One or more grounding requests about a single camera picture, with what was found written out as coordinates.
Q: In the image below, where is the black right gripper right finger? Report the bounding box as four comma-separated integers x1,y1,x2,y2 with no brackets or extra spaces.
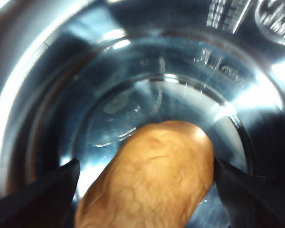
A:
215,158,285,228

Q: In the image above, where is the green electric steamer pot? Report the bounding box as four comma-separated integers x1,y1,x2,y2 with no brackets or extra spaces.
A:
0,0,285,228

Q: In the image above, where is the brown potato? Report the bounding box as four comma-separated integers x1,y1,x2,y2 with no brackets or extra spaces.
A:
76,121,215,228

